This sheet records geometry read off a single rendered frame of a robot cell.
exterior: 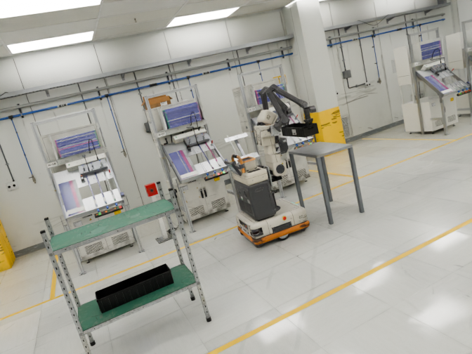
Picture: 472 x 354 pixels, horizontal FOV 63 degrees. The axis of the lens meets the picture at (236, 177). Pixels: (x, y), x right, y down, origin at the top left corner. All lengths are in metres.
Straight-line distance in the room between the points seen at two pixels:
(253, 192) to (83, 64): 3.99
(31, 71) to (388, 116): 7.34
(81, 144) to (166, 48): 2.68
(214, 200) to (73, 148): 2.02
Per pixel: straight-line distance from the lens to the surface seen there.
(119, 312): 3.01
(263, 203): 4.06
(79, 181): 5.21
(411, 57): 8.11
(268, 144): 4.21
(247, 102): 6.09
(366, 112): 9.21
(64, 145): 5.30
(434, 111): 8.17
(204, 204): 5.54
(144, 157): 6.93
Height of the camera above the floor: 1.64
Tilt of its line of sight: 12 degrees down
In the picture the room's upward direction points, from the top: 14 degrees counter-clockwise
